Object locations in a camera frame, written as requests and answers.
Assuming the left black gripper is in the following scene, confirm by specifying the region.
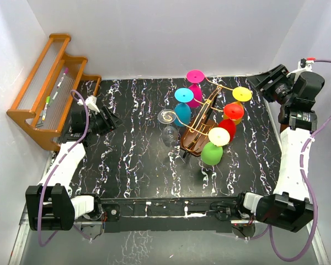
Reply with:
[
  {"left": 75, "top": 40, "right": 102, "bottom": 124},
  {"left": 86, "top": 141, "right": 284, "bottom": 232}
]
[{"left": 86, "top": 106, "right": 124, "bottom": 136}]

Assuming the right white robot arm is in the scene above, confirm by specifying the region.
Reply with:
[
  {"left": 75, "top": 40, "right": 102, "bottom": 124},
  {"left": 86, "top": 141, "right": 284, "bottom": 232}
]
[{"left": 234, "top": 60, "right": 325, "bottom": 232}]

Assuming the gold wire wine glass rack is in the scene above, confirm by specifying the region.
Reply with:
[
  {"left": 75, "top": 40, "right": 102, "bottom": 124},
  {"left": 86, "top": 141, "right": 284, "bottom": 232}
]
[{"left": 180, "top": 77, "right": 233, "bottom": 158}]

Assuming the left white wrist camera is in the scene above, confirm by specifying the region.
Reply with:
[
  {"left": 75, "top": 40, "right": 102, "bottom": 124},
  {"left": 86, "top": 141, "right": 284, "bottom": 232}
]
[{"left": 84, "top": 96, "right": 100, "bottom": 113}]

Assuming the purple cable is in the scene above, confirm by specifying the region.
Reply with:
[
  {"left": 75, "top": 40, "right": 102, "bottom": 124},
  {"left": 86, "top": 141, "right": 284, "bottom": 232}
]
[
  {"left": 217, "top": 57, "right": 331, "bottom": 262},
  {"left": 37, "top": 89, "right": 104, "bottom": 247}
]

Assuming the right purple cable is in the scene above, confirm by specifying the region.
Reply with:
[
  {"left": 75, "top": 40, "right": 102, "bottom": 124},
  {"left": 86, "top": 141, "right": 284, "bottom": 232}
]
[{"left": 217, "top": 57, "right": 331, "bottom": 262}]

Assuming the wooden stepped shelf rack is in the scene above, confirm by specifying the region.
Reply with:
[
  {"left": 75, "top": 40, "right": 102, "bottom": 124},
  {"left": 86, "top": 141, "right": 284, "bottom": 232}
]
[{"left": 7, "top": 34, "right": 102, "bottom": 151}]

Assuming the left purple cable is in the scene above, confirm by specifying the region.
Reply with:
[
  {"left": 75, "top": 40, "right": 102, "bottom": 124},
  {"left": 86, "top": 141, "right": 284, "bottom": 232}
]
[{"left": 37, "top": 89, "right": 104, "bottom": 247}]

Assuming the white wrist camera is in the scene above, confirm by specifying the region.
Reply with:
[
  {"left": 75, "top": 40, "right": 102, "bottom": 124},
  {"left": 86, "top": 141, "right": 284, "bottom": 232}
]
[
  {"left": 84, "top": 96, "right": 100, "bottom": 113},
  {"left": 286, "top": 57, "right": 316, "bottom": 80}
]

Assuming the yellow orange plastic wine glass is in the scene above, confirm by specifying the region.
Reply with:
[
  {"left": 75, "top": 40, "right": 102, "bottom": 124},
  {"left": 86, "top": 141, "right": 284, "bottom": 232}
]
[{"left": 223, "top": 87, "right": 253, "bottom": 125}]

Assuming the clear glass wine glass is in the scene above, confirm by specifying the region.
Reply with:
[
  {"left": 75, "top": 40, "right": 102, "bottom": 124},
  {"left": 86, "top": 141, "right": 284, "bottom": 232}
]
[{"left": 157, "top": 109, "right": 179, "bottom": 147}]

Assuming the green capped marker pen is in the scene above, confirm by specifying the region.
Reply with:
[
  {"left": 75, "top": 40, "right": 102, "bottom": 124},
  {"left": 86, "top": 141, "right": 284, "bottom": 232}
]
[{"left": 41, "top": 96, "right": 50, "bottom": 121}]

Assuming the green plastic wine glass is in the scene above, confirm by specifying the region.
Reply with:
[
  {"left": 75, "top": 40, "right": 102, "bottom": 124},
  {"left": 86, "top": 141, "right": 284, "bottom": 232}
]
[{"left": 201, "top": 127, "right": 230, "bottom": 166}]

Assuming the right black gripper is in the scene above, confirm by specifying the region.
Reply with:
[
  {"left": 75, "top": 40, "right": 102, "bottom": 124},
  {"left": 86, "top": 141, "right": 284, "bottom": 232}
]
[{"left": 248, "top": 65, "right": 295, "bottom": 107}]

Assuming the purple capped marker pen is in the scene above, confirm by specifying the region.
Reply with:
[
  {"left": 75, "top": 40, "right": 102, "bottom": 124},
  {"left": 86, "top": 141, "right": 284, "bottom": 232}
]
[{"left": 56, "top": 67, "right": 69, "bottom": 89}]

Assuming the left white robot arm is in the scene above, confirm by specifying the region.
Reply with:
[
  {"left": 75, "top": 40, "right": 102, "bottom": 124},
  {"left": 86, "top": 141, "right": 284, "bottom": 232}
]
[{"left": 25, "top": 107, "right": 122, "bottom": 231}]

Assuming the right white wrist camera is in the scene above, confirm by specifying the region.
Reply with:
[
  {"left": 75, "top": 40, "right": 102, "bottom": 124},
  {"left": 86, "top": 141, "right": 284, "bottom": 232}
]
[{"left": 286, "top": 57, "right": 316, "bottom": 80}]

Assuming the blue plastic wine glass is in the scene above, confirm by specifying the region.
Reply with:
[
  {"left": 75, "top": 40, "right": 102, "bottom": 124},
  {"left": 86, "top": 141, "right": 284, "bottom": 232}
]
[{"left": 174, "top": 88, "right": 194, "bottom": 126}]

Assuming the red plastic wine glass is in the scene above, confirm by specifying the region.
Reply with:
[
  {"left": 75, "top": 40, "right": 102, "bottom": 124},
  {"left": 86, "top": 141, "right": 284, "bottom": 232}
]
[{"left": 218, "top": 101, "right": 244, "bottom": 142}]

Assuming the black front mounting rail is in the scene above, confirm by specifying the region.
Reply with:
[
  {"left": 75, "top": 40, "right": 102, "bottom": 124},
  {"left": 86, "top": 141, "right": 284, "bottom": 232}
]
[{"left": 101, "top": 197, "right": 249, "bottom": 233}]

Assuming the magenta plastic wine glass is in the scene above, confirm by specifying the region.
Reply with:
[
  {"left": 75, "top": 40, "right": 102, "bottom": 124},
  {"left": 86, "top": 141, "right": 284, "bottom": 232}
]
[{"left": 186, "top": 70, "right": 205, "bottom": 108}]

